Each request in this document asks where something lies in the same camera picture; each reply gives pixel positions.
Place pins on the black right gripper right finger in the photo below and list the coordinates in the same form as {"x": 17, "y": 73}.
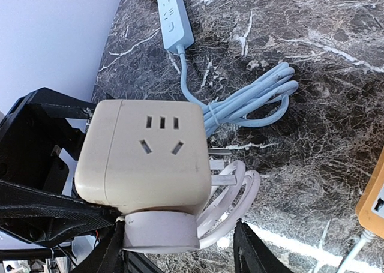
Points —
{"x": 251, "y": 255}

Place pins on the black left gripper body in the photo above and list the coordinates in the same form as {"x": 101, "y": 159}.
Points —
{"x": 31, "y": 142}

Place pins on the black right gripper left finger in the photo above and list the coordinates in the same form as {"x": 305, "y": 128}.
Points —
{"x": 106, "y": 257}

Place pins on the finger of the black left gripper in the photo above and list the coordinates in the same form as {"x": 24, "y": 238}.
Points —
{"x": 48, "y": 219}
{"x": 78, "y": 110}

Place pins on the beige cube socket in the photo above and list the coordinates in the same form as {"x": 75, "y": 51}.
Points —
{"x": 144, "y": 155}

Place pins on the orange plug adapter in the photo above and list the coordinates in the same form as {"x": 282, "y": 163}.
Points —
{"x": 369, "y": 208}

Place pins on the small blue-white power strip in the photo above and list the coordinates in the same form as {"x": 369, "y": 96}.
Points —
{"x": 175, "y": 25}

